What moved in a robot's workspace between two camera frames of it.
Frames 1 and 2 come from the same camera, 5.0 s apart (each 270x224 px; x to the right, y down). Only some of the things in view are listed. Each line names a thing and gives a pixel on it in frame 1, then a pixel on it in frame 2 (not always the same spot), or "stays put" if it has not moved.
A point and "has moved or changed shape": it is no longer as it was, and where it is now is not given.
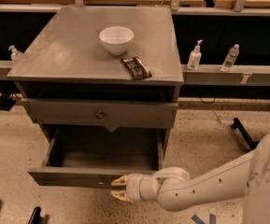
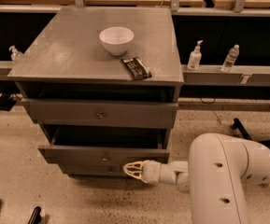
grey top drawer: x=112 y=113 stays put
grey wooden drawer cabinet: x=102 y=83 stays put
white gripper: x=134 y=187 to x=151 y=172
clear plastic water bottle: x=230 y=58 stays put
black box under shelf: x=4 y=103 stays put
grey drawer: x=91 y=157 has moved or changed shape
